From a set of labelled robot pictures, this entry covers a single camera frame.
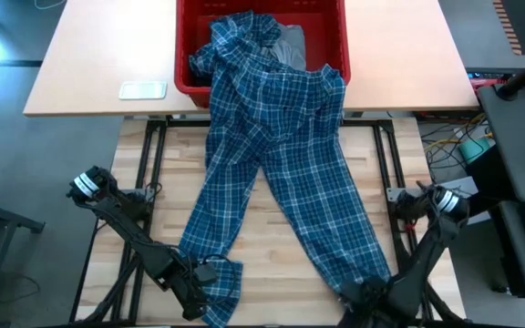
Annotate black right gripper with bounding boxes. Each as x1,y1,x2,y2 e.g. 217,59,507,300
339,277,403,328

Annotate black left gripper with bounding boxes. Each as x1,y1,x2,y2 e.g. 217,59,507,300
152,248,209,323

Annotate blue plaid pajama pants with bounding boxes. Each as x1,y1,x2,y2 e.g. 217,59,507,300
178,9,394,328

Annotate red plastic laundry bin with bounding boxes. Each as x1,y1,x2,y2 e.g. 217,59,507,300
173,0,353,109

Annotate black operator desk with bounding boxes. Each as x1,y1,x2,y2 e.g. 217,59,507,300
476,84,525,316

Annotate white rectangular pad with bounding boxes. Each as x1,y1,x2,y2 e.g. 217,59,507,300
118,80,169,101

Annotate red electronic device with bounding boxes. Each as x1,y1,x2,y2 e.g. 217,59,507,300
467,67,517,90

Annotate grey garment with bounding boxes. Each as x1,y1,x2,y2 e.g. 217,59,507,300
262,23,309,72

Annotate light wood side table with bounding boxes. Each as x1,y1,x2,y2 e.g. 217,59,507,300
23,0,480,118

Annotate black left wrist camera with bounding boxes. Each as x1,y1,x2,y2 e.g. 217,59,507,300
192,261,221,287

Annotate black aluminium table frame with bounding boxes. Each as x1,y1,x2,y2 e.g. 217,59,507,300
68,116,467,328

